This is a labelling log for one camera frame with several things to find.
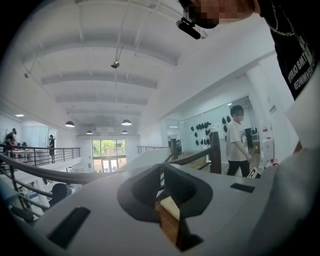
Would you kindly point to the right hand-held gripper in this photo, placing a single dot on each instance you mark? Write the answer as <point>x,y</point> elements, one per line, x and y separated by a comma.
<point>254,173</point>

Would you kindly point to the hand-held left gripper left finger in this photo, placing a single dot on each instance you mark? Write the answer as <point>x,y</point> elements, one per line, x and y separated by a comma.
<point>140,200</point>

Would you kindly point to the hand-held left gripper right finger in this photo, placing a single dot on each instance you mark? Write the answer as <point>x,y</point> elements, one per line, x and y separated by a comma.
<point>195,195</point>

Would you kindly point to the white kiosk cabinet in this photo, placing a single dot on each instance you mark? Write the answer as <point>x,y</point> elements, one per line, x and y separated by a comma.
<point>268,147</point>

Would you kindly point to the short dark railing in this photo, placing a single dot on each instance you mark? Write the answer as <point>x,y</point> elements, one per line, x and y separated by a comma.
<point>150,149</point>

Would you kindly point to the glass entrance doors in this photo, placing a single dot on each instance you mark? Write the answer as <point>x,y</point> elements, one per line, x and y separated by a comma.
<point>108,156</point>

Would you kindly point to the black pendant lamp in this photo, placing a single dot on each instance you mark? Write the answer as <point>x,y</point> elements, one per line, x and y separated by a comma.
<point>89,132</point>
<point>126,122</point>
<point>124,131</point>
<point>69,123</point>

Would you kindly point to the black office chair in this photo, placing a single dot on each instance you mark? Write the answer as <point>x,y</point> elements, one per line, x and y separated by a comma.
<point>59,193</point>

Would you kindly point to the dark balcony railing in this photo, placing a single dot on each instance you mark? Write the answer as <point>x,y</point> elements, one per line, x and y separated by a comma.
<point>62,153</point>

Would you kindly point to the dark stair railing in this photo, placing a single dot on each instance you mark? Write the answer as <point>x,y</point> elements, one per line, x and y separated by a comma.
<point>50,175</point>

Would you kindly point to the ceiling spotlight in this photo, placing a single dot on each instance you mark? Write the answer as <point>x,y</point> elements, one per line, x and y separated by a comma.
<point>115,65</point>

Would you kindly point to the person's black printed t-shirt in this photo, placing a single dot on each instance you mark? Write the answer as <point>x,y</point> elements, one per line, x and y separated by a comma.
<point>292,37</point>

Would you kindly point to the dark wooden post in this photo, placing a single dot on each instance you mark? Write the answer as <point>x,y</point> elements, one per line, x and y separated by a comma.
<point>217,152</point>

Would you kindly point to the group of black wall hats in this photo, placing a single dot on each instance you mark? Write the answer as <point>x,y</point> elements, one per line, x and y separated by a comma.
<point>202,126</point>

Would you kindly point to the black head-worn camera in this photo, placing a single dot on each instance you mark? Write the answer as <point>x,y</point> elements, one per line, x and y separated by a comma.
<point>188,28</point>

